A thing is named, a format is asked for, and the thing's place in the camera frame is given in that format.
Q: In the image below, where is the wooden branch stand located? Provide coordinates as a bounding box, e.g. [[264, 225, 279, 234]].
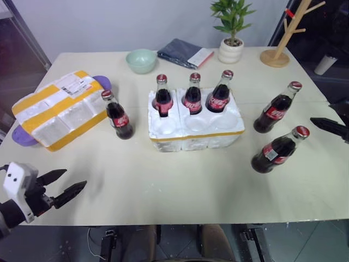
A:
[[260, 0, 327, 68]]

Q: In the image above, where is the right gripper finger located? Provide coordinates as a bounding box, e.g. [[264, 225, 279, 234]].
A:
[[310, 117, 349, 145], [328, 98, 349, 121]]

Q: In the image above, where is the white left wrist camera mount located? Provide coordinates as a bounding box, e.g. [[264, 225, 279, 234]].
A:
[[2, 161, 39, 224]]

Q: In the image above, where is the white ribbed plant pot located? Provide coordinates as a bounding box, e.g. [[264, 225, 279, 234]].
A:
[[217, 38, 244, 65]]

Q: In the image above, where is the glass cola bottle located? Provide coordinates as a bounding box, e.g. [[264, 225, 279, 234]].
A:
[[205, 70, 234, 114], [100, 90, 135, 140], [250, 126, 310, 174], [182, 72, 203, 115], [152, 74, 174, 118], [253, 81, 303, 134]]

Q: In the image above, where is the thin white cable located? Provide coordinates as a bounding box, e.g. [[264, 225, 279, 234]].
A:
[[86, 228, 107, 260]]

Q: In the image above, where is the white foam bottle tray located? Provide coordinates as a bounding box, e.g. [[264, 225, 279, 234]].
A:
[[148, 86, 245, 153]]

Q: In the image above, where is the pale green bowl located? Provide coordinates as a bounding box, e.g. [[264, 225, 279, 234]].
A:
[[125, 49, 158, 75]]

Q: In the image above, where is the green leafy plant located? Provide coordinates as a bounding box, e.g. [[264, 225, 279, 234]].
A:
[[210, 0, 257, 46]]

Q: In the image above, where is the black frame bracket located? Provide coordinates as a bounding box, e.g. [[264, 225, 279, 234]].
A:
[[239, 223, 269, 262], [100, 228, 119, 262]]

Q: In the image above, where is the purple flat tray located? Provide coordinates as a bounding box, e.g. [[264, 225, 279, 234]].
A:
[[11, 74, 111, 147]]

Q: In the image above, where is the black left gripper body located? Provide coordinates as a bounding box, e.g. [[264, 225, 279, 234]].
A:
[[26, 176, 59, 218]]

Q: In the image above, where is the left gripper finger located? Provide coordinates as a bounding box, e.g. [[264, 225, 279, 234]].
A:
[[52, 180, 88, 210], [37, 169, 68, 188]]

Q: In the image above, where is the foam lid with yellow tape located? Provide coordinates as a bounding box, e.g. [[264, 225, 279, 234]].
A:
[[11, 70, 109, 153]]

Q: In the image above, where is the folded dark grey cloth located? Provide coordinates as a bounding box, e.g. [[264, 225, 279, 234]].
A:
[[157, 38, 215, 69]]

